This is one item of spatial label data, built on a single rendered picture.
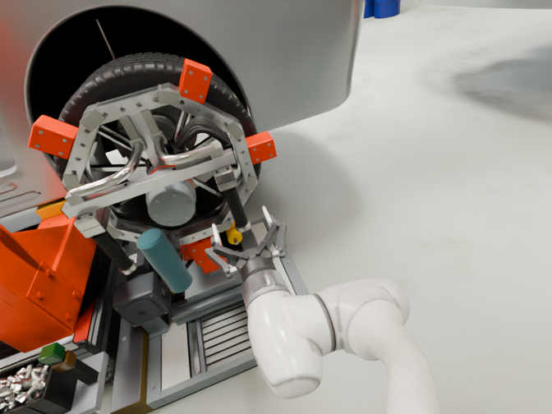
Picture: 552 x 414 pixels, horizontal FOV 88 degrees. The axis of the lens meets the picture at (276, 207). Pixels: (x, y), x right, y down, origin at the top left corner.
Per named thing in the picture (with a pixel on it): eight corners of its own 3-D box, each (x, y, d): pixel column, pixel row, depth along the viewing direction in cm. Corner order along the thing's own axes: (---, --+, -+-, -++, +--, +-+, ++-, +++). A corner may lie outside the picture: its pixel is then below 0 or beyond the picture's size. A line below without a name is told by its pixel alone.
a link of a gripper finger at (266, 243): (253, 253, 62) (258, 255, 61) (273, 218, 69) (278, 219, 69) (257, 264, 65) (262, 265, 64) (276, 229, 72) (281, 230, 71)
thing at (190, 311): (256, 241, 172) (252, 230, 165) (274, 288, 144) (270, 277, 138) (175, 271, 166) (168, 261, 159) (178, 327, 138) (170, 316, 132)
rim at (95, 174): (243, 175, 135) (209, 60, 103) (255, 203, 117) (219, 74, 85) (136, 209, 128) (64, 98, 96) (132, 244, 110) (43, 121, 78)
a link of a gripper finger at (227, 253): (255, 264, 65) (251, 269, 64) (218, 251, 70) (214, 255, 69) (250, 254, 62) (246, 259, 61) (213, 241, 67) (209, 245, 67)
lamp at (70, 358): (77, 354, 83) (69, 348, 80) (75, 368, 80) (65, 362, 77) (63, 360, 82) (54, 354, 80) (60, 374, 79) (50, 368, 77)
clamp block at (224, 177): (232, 169, 81) (226, 153, 77) (238, 186, 74) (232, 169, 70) (214, 175, 80) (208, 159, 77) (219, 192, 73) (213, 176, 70)
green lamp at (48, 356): (66, 347, 80) (57, 340, 77) (62, 361, 77) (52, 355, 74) (52, 352, 79) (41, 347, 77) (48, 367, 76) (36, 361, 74)
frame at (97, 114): (263, 206, 117) (223, 65, 82) (268, 216, 112) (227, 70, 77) (131, 254, 110) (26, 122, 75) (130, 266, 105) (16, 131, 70)
